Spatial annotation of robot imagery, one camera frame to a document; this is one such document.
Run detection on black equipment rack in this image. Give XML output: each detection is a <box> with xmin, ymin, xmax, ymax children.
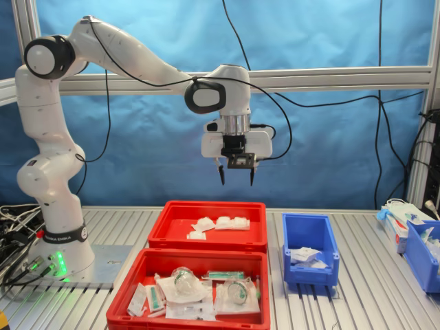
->
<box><xmin>424</xmin><ymin>109</ymin><xmax>440</xmax><ymax>221</ymax></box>

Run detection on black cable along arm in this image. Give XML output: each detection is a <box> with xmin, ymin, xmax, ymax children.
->
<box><xmin>75</xmin><ymin>16</ymin><xmax>293</xmax><ymax>197</ymax></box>

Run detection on flat pouch with black print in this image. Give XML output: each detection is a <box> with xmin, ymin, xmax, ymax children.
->
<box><xmin>164</xmin><ymin>301</ymin><xmax>217</xmax><ymax>321</ymax></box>

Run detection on black hanging cable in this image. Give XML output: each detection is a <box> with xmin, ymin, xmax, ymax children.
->
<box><xmin>221</xmin><ymin>0</ymin><xmax>252</xmax><ymax>72</ymax></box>
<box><xmin>373</xmin><ymin>0</ymin><xmax>410</xmax><ymax>210</ymax></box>

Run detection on white medical supplies box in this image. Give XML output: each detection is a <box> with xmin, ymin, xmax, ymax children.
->
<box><xmin>380</xmin><ymin>206</ymin><xmax>410</xmax><ymax>254</ymax></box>

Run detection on green printed white pouch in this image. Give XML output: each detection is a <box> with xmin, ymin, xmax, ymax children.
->
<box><xmin>144</xmin><ymin>285</ymin><xmax>168</xmax><ymax>314</ymax></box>

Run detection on black cable with metal plug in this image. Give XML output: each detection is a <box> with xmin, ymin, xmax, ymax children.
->
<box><xmin>0</xmin><ymin>256</ymin><xmax>46</xmax><ymax>286</ymax></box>

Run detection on red crate with medical supplies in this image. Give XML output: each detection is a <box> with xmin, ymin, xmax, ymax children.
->
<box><xmin>105</xmin><ymin>247</ymin><xmax>272</xmax><ymax>330</ymax></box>

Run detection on green syringe pack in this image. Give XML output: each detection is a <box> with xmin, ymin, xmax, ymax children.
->
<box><xmin>201</xmin><ymin>270</ymin><xmax>245</xmax><ymax>280</ymax></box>

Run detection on blue bin with wrapped packs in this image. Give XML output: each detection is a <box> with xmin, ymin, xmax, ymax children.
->
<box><xmin>402</xmin><ymin>219</ymin><xmax>440</xmax><ymax>294</ymax></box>

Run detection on pile of blue face masks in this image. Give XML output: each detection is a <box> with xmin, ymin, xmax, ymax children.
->
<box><xmin>376</xmin><ymin>198</ymin><xmax>422</xmax><ymax>226</ymax></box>

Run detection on plain white pouch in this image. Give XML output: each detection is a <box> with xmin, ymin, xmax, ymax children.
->
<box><xmin>126</xmin><ymin>283</ymin><xmax>147</xmax><ymax>316</ymax></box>

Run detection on black sagging cable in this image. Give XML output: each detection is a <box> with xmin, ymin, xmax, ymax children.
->
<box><xmin>274</xmin><ymin>89</ymin><xmax>427</xmax><ymax>108</ymax></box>

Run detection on blue fabric backdrop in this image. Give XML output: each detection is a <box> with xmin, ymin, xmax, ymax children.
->
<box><xmin>0</xmin><ymin>0</ymin><xmax>435</xmax><ymax>210</ymax></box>

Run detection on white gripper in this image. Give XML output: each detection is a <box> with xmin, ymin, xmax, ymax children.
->
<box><xmin>200</xmin><ymin>118</ymin><xmax>274</xmax><ymax>188</ymax></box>

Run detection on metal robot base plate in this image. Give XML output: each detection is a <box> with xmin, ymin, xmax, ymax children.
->
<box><xmin>34</xmin><ymin>244</ymin><xmax>133</xmax><ymax>290</ymax></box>

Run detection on blue storage bin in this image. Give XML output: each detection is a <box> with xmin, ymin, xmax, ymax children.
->
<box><xmin>281</xmin><ymin>212</ymin><xmax>340</xmax><ymax>288</ymax></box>

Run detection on red crate holding bandages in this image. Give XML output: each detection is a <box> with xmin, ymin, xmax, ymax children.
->
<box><xmin>147</xmin><ymin>200</ymin><xmax>268</xmax><ymax>254</ymax></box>

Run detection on clear wrapped medical packs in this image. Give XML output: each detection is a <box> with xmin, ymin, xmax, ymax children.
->
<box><xmin>417</xmin><ymin>226</ymin><xmax>440</xmax><ymax>269</ymax></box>

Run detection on white cable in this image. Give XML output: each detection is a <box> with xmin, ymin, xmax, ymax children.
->
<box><xmin>0</xmin><ymin>205</ymin><xmax>41</xmax><ymax>221</ymax></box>

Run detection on bagged clear oxygen mask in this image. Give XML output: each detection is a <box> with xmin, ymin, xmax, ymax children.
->
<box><xmin>156</xmin><ymin>266</ymin><xmax>212</xmax><ymax>305</ymax></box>
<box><xmin>214</xmin><ymin>277</ymin><xmax>261</xmax><ymax>316</ymax></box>

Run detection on aluminium profile frame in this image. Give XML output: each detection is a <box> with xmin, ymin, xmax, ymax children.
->
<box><xmin>0</xmin><ymin>0</ymin><xmax>440</xmax><ymax>210</ymax></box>

